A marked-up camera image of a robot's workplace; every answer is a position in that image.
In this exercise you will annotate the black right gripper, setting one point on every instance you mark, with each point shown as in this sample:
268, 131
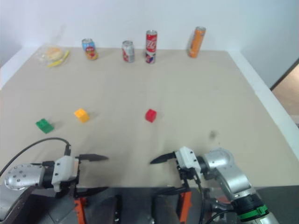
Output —
187, 174

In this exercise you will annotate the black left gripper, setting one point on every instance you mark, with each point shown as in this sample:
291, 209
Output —
77, 172

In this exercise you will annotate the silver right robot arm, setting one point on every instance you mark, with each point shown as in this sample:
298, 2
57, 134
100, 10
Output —
233, 172

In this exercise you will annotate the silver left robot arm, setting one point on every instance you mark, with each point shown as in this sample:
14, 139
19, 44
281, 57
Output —
22, 176

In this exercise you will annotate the yellow block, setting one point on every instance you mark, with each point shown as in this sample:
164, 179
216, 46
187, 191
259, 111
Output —
81, 115

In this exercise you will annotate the red block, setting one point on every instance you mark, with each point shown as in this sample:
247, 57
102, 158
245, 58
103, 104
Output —
150, 115

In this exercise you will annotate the green block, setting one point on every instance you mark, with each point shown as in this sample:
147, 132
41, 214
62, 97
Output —
44, 126

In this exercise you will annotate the beige tablecloth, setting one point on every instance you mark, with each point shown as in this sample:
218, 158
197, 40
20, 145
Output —
149, 93

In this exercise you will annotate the short fruit print can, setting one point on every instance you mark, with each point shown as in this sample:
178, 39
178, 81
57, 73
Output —
90, 50

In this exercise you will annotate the burger bun in plastic bag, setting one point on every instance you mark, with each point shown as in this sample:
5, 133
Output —
54, 54

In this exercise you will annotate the silver and red can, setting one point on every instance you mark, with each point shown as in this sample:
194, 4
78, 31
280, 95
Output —
128, 52

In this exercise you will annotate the tall red can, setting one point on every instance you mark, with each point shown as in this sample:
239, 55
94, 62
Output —
151, 46

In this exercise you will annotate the tall orange can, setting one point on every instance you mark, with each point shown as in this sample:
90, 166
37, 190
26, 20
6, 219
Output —
196, 42

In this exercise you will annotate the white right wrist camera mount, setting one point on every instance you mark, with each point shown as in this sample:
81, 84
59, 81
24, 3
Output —
187, 159

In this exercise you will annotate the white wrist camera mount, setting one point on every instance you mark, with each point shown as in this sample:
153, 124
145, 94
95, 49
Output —
187, 159
63, 170

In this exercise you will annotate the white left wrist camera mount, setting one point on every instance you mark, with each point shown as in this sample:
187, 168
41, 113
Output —
63, 170

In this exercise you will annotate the orange metal bracket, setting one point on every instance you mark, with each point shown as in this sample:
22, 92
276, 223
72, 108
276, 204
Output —
80, 210
185, 205

